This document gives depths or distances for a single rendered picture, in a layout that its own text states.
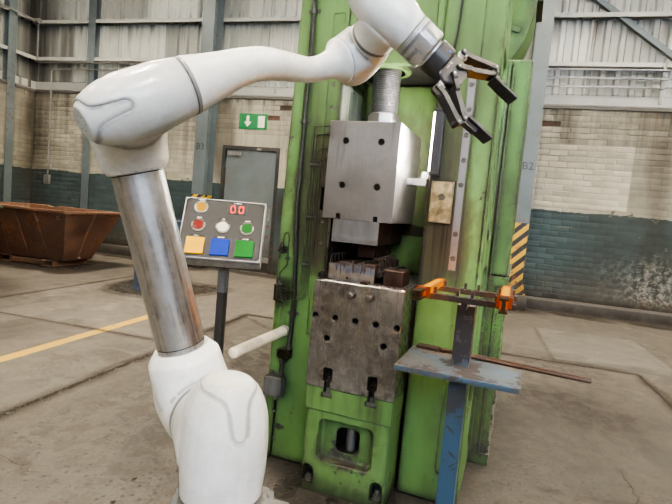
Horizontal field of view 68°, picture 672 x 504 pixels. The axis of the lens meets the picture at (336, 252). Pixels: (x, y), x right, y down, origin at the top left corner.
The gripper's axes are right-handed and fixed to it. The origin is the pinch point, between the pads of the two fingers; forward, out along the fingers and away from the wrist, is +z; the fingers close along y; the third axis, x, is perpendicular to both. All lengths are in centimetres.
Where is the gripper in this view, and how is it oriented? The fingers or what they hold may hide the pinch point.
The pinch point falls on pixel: (497, 116)
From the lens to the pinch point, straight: 120.0
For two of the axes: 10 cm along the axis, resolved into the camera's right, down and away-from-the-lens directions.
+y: -5.4, 7.5, -3.9
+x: 3.7, -2.1, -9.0
